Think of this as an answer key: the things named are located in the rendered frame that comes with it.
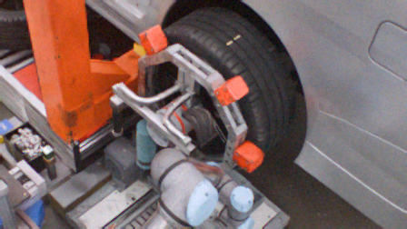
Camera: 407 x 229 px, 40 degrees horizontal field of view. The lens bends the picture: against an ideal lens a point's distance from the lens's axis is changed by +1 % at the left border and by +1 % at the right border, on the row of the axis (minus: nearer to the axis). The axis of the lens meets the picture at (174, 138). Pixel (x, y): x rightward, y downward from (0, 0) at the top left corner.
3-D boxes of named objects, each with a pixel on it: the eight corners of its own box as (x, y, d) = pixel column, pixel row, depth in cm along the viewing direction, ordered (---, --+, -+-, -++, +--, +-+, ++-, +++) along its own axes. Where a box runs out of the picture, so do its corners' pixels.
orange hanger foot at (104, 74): (175, 75, 285) (180, 22, 258) (96, 128, 260) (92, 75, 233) (153, 58, 292) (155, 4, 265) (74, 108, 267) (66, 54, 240)
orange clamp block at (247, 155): (243, 149, 220) (262, 163, 216) (231, 160, 216) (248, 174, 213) (247, 138, 215) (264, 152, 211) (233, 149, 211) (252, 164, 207)
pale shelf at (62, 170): (71, 173, 256) (70, 169, 254) (40, 194, 248) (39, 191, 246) (15, 120, 274) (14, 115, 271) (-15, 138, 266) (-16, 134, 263)
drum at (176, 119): (204, 127, 231) (208, 104, 220) (168, 154, 221) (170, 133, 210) (181, 108, 236) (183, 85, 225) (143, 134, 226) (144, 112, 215)
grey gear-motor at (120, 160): (183, 162, 306) (188, 121, 278) (125, 206, 286) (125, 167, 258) (161, 143, 313) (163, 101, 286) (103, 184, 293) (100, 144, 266)
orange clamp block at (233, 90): (236, 96, 205) (250, 90, 197) (222, 107, 201) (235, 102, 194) (226, 80, 204) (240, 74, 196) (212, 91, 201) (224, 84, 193)
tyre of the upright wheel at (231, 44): (327, 129, 216) (240, -22, 206) (289, 163, 205) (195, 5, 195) (232, 151, 273) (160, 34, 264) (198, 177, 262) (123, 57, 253)
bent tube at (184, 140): (222, 120, 207) (225, 101, 199) (185, 147, 198) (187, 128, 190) (188, 94, 215) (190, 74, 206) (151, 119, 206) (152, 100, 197)
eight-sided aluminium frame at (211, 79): (233, 184, 238) (255, 98, 195) (223, 194, 235) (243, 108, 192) (147, 113, 260) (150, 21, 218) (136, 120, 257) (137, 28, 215)
